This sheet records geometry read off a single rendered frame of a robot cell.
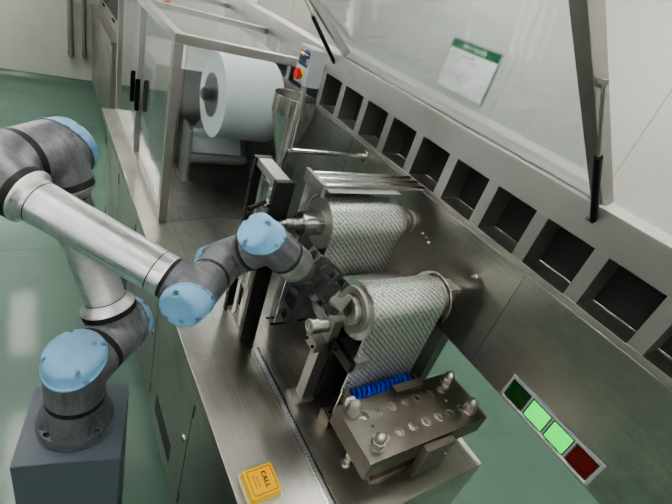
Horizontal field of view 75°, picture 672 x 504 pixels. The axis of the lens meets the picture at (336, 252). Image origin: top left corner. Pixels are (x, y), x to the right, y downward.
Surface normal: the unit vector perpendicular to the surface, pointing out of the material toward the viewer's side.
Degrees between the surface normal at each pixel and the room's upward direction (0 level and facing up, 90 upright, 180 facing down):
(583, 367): 90
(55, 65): 90
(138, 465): 0
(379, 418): 0
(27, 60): 90
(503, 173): 90
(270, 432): 0
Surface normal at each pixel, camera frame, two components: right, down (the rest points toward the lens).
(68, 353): 0.25, -0.75
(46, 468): 0.27, 0.58
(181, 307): -0.22, 0.46
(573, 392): -0.83, 0.06
